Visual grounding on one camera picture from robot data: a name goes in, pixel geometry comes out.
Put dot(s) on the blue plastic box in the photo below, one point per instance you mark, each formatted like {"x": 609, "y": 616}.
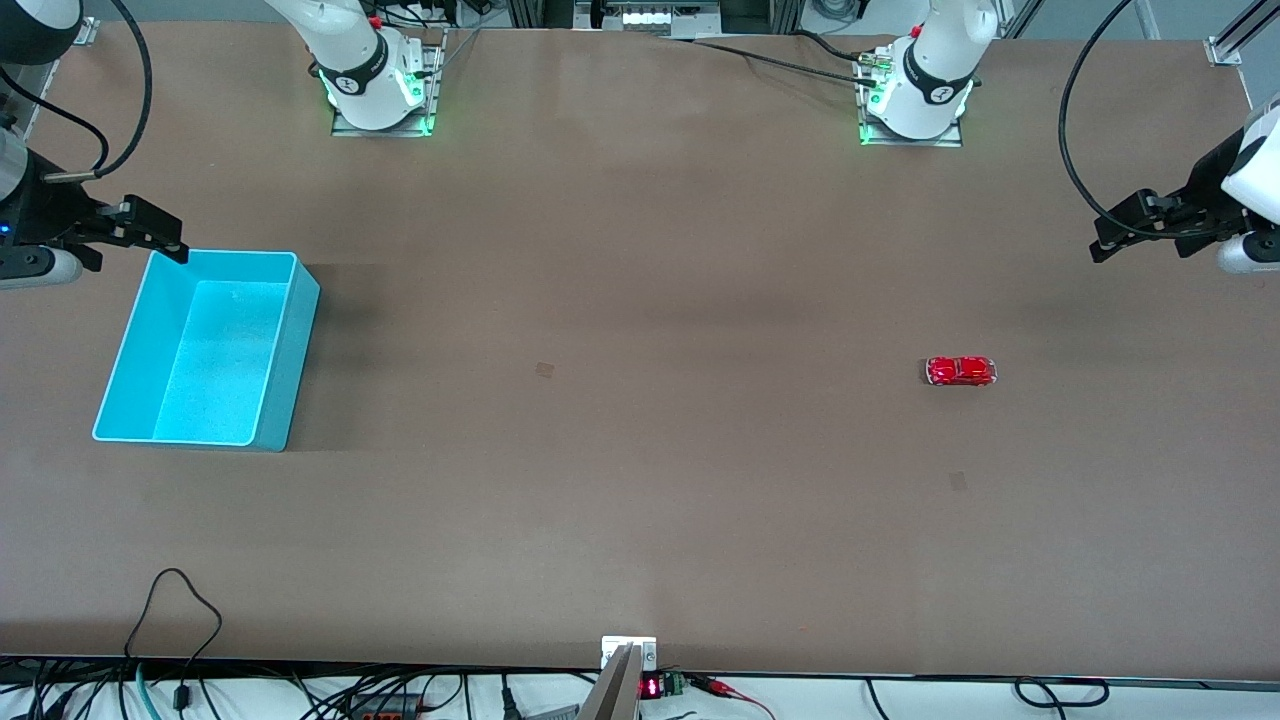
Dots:
{"x": 215, "y": 360}

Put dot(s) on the red digit display module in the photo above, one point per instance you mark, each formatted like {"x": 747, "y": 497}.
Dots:
{"x": 651, "y": 688}

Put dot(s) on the aluminium frame with lit device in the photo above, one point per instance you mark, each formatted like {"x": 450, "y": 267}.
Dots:
{"x": 655, "y": 17}

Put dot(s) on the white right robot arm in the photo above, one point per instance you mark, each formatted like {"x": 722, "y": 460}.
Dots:
{"x": 365, "y": 60}

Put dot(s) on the small aluminium corner bracket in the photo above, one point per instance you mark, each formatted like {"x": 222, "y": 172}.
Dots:
{"x": 88, "y": 30}

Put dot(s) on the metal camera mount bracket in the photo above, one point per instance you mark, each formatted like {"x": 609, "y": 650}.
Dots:
{"x": 625, "y": 670}

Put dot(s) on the red clip lead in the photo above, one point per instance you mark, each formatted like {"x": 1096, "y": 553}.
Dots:
{"x": 730, "y": 692}

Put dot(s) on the red beetle toy car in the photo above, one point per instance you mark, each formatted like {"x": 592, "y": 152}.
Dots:
{"x": 960, "y": 371}

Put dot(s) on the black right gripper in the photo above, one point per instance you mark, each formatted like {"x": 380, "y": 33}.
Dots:
{"x": 47, "y": 211}

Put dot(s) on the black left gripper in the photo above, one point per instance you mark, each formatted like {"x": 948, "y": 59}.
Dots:
{"x": 1203, "y": 193}

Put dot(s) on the black power strip red switches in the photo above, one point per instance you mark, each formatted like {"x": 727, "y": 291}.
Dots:
{"x": 385, "y": 708}

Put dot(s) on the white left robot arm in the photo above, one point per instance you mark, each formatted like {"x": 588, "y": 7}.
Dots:
{"x": 935, "y": 70}

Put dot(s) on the aluminium profile with bracket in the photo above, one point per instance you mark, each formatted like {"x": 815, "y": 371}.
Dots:
{"x": 1232, "y": 40}

